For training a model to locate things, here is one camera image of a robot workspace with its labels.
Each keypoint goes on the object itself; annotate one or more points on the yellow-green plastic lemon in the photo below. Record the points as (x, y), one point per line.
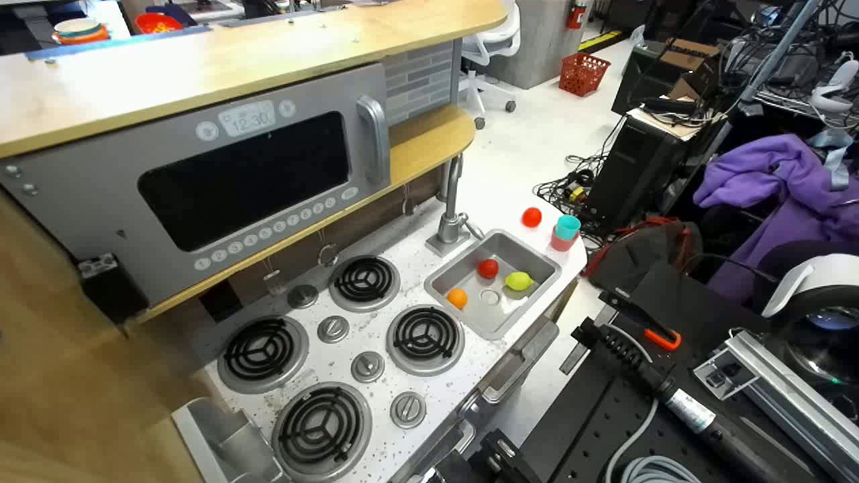
(518, 284)

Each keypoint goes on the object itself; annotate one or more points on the white speckled toy countertop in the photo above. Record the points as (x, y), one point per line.
(408, 243)

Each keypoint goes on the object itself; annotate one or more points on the grey toy sink basin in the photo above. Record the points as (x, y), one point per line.
(498, 321)

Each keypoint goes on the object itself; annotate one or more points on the grey toy faucet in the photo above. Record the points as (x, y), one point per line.
(449, 216)

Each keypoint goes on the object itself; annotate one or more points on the orange plastic fruit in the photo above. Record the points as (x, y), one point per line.
(457, 298)

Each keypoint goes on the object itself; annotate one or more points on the red plastic tomato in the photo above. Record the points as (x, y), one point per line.
(485, 267)

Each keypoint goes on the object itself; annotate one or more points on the black coil stove burner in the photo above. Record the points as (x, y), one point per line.
(320, 430)
(363, 284)
(260, 352)
(425, 340)

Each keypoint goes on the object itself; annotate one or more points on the red plastic bowl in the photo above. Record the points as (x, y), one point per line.
(531, 216)

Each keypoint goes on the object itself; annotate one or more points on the grey stove knob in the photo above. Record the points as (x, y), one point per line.
(408, 410)
(365, 365)
(332, 329)

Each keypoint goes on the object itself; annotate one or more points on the red plastic cup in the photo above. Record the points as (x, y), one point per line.
(561, 246)

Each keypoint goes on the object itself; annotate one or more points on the teal plastic cup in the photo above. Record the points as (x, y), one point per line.
(566, 226)

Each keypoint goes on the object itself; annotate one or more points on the dark stove knob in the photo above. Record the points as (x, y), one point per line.
(302, 296)

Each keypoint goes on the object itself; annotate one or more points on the black computer tower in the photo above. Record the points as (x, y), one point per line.
(630, 175)

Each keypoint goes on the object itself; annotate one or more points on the white office chair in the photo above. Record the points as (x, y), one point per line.
(498, 42)

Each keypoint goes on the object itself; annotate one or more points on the red plastic basket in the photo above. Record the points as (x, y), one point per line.
(583, 73)

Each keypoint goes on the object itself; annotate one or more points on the grey cabinet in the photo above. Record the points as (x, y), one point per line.
(538, 35)

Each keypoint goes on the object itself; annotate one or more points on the black optical breadboard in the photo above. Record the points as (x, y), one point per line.
(592, 420)

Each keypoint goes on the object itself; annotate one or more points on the wooden curved desk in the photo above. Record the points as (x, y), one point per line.
(268, 55)

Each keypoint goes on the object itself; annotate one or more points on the red fire extinguisher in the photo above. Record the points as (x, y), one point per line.
(578, 14)

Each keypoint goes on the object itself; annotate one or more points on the grey side bin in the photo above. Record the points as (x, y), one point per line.
(228, 445)

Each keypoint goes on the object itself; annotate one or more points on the black cylindrical tool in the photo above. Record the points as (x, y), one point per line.
(687, 411)

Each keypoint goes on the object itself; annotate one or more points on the cardboard box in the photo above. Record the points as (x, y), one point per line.
(687, 69)

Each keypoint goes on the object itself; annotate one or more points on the purple cloth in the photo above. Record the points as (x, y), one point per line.
(759, 175)

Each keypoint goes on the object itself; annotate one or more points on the grey toy microwave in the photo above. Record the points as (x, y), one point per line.
(88, 192)

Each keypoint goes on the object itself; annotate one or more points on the red bowl on shelf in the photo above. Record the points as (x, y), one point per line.
(158, 23)

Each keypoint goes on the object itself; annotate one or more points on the aluminium extrusion frame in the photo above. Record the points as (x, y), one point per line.
(787, 384)

